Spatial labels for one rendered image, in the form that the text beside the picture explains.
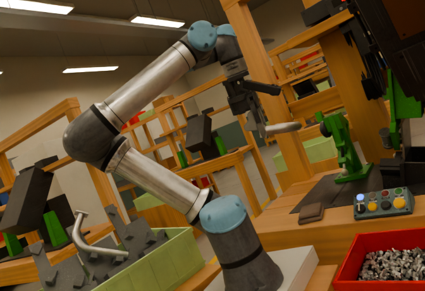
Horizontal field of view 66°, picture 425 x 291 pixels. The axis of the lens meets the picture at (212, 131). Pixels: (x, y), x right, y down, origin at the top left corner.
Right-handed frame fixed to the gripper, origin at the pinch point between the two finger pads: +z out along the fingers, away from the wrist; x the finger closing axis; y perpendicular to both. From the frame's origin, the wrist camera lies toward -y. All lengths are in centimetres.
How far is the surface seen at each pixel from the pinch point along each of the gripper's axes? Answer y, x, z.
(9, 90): 586, -498, -178
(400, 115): -39.7, -10.0, 10.2
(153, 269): 56, 5, 35
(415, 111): -43.8, -8.4, 10.1
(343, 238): -11.8, 7.6, 36.7
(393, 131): -36.0, -7.1, 13.6
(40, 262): 99, 9, 20
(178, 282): 52, 0, 45
